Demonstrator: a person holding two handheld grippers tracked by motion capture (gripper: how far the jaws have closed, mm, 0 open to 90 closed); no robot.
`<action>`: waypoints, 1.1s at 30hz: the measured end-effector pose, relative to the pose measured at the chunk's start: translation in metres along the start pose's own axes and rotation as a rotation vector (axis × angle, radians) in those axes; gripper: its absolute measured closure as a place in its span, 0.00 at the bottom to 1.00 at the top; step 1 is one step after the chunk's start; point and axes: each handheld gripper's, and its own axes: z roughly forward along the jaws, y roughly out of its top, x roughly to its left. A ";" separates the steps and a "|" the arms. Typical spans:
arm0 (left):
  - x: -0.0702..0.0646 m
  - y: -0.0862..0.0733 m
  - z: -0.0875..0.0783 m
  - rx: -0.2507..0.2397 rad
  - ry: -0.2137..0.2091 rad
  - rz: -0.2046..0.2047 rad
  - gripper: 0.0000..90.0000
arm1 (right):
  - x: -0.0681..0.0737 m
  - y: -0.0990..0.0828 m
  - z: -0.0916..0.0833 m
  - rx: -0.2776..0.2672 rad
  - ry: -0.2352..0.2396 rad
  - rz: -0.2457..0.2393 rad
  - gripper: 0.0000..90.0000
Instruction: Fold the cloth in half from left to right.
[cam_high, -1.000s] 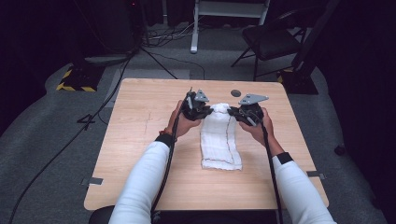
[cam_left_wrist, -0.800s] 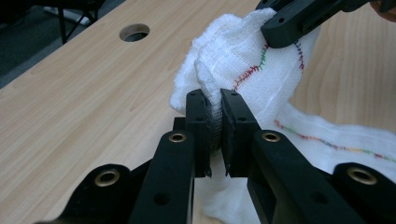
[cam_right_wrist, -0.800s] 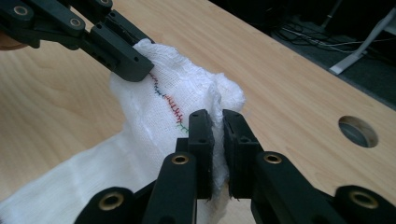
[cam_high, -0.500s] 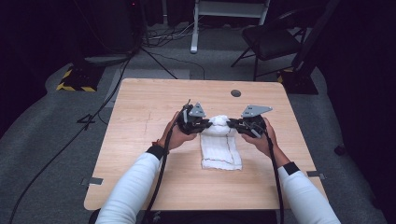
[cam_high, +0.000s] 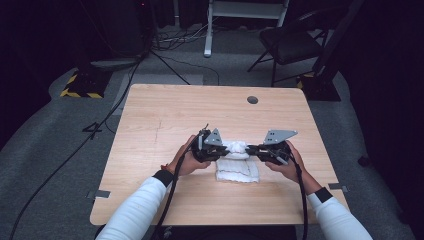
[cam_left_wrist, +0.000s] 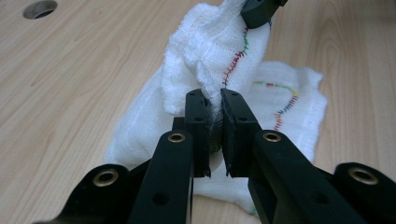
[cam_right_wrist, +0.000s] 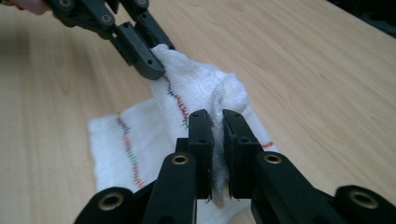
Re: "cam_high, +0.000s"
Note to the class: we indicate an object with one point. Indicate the person's right hand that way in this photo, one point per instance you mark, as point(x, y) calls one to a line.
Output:
point(293, 170)

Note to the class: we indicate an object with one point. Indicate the black yellow striped stand base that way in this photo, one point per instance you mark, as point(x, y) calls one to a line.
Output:
point(86, 85)

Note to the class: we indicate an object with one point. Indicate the black caster wheel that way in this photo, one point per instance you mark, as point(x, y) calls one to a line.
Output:
point(363, 161)

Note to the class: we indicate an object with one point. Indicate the black stand base yellow corner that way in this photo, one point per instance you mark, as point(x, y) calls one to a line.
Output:
point(320, 88)

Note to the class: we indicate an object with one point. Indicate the black slanted stand pole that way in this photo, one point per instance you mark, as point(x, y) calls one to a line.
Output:
point(338, 31)

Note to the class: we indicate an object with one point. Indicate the person's left hand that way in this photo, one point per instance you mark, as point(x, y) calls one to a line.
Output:
point(186, 165)

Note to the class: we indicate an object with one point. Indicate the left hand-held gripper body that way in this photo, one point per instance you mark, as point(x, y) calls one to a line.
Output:
point(208, 150)

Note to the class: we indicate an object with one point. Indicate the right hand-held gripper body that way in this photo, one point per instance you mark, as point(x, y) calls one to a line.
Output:
point(276, 151)

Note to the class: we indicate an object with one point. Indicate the white cloth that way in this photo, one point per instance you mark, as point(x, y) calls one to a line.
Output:
point(238, 170)

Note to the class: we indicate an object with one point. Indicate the black computer tower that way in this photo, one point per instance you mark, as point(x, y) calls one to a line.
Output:
point(123, 30)

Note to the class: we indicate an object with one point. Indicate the grey stand foot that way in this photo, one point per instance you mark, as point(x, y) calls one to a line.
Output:
point(115, 63)

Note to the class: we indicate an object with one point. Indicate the white desk frame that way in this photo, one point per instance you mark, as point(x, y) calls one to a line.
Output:
point(245, 12)

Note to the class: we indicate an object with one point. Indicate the grey tape strip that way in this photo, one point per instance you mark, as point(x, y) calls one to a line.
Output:
point(99, 194)
point(338, 187)

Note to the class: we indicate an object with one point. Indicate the black folding chair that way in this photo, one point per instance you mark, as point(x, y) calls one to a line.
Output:
point(290, 45)

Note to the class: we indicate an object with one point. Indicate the grey table grommet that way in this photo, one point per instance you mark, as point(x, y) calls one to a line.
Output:
point(252, 99)

